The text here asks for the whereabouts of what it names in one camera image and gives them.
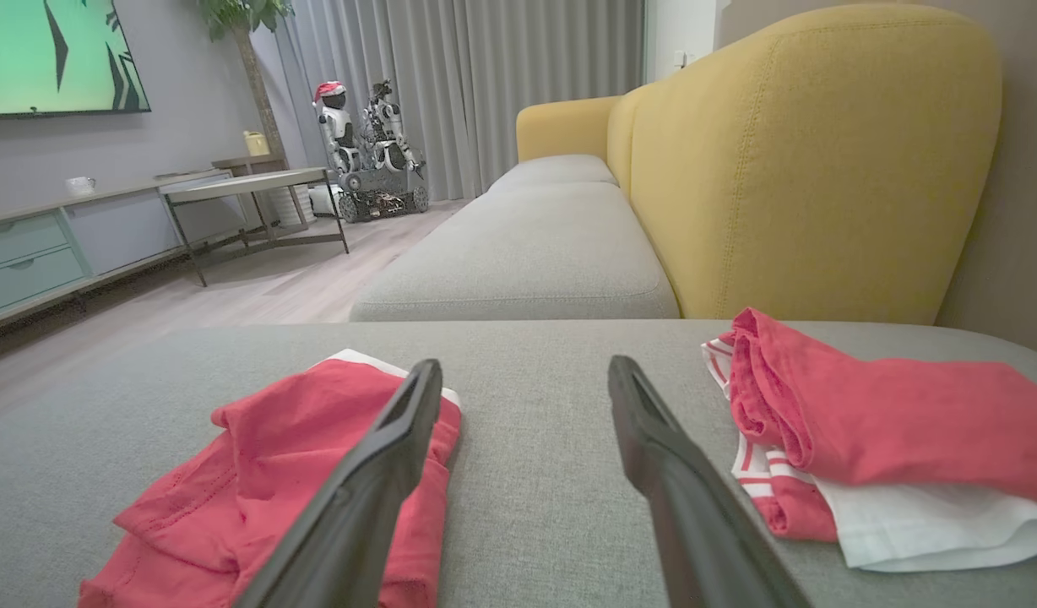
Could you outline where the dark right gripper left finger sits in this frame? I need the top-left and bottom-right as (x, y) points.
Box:
(231, 358), (444, 608)

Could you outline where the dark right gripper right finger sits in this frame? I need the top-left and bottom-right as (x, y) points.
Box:
(606, 354), (816, 608)

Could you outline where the red basketball jersey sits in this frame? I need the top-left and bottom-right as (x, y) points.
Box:
(701, 307), (1037, 574)

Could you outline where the grey sofa chaise seat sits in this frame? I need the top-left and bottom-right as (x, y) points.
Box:
(0, 318), (1037, 608)

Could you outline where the white floor appliance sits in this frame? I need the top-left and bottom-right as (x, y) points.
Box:
(307, 183), (345, 220)

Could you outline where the large grey sofa seat cushion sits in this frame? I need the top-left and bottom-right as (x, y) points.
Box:
(349, 181), (681, 323)

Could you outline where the grey metal-legged coffee table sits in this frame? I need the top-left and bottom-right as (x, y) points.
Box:
(157, 166), (351, 289)

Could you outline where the wooden side table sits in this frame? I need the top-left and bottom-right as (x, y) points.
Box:
(211, 154), (313, 230)

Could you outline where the large yellow sofa backrest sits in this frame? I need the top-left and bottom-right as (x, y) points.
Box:
(606, 3), (1004, 327)

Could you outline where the white robot with santa hat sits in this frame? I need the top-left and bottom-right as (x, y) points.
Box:
(312, 80), (364, 175)

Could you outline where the white humanoid robot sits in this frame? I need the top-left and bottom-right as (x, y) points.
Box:
(362, 79), (426, 175)

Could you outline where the small grey sofa seat cushion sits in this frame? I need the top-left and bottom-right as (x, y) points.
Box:
(486, 153), (620, 196)

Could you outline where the grey tv cabinet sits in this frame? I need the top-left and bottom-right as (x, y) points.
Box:
(0, 168), (259, 335)

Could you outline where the grey curtain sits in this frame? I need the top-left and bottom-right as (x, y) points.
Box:
(269, 0), (647, 203)

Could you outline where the green potted tree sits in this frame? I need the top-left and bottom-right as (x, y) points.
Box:
(197, 0), (296, 162)

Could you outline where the wall television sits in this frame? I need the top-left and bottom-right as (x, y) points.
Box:
(0, 0), (153, 118)

